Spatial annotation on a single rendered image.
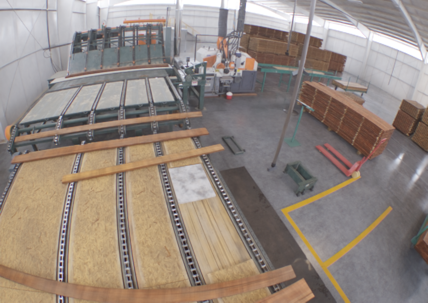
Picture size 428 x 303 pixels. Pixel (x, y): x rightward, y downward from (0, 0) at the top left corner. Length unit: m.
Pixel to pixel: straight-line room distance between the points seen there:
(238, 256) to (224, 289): 0.40
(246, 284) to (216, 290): 0.27
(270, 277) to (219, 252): 0.55
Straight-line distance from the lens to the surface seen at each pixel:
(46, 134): 4.22
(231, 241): 2.10
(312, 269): 3.23
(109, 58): 8.12
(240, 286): 1.87
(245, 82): 8.17
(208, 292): 1.83
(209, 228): 2.15
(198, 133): 3.36
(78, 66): 8.31
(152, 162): 2.79
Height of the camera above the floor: 2.65
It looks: 34 degrees down
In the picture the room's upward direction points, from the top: 6 degrees clockwise
